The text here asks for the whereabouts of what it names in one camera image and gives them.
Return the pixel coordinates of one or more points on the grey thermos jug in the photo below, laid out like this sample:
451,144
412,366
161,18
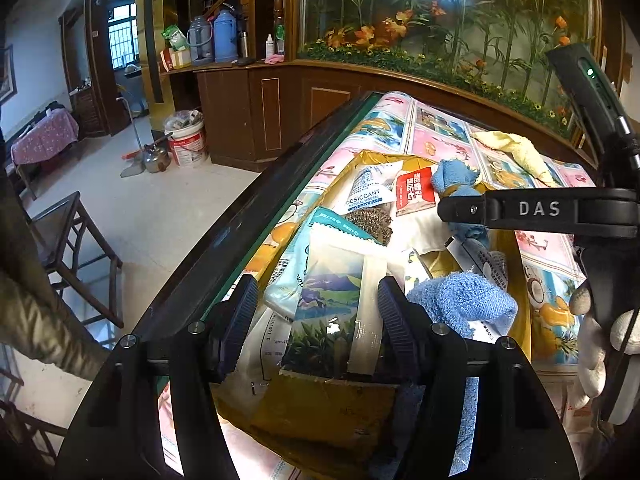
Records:
200,40

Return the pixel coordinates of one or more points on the blue thermos jug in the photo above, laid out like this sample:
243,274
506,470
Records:
225,34

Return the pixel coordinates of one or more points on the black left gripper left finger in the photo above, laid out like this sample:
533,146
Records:
229,324

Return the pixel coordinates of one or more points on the landscape print wipes pack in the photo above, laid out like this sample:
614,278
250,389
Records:
338,330

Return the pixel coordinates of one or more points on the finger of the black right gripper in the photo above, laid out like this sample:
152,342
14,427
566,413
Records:
463,209

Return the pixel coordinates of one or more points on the white plastic bucket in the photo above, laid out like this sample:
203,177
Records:
186,137

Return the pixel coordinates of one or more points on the dark wooden cabinet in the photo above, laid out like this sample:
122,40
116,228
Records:
255,113

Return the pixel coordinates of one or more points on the yellow cardboard box tray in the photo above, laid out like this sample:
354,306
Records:
332,426

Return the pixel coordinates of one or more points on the white desiccant packet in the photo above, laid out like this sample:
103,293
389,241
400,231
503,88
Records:
371,187

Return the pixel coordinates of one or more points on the white gloved right hand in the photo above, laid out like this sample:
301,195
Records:
594,345

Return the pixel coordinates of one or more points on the pale yellow cloth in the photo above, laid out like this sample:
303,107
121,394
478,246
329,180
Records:
521,150

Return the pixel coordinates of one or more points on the blue monster tissue pack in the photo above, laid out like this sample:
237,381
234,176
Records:
320,272

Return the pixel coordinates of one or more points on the metal kettle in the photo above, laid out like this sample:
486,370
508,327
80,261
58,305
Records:
155,157

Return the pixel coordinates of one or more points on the red white wet wipes pack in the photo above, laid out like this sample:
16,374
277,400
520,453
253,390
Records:
414,191

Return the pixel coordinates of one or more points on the dark wooden chair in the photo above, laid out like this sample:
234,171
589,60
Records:
59,231

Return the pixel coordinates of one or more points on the flower mural glass panel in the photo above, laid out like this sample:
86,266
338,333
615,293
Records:
496,49

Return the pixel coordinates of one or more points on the blue plush toy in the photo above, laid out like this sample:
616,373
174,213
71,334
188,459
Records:
454,178

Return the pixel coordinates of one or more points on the table with pink cloth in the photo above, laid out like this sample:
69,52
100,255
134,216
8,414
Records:
55,132

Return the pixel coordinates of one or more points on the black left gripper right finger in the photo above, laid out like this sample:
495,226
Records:
408,328

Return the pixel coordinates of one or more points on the blue towel cloth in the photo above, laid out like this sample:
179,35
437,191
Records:
475,309

